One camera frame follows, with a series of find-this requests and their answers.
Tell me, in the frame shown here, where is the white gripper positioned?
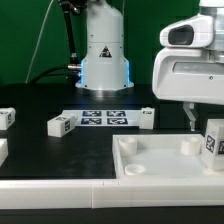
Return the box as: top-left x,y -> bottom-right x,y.
152,48 -> 224,131

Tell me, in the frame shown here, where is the white square tabletop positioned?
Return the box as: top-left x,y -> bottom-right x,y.
112,134 -> 224,179

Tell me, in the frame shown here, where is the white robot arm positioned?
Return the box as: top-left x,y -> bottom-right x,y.
58,0 -> 224,125

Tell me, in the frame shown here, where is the apriltag marker sheet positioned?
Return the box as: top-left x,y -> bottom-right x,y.
62,110 -> 140,127

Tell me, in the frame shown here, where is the white block left edge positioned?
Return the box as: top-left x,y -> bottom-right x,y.
0,139 -> 8,167

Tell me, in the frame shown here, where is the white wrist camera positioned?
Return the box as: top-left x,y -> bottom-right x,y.
160,15 -> 214,48

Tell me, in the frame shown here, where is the white front fence rail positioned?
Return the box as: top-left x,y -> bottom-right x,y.
0,178 -> 224,209

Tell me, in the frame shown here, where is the black cable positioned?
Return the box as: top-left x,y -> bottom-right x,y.
29,0 -> 83,84

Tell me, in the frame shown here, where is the white cable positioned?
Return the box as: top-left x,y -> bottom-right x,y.
25,0 -> 55,84

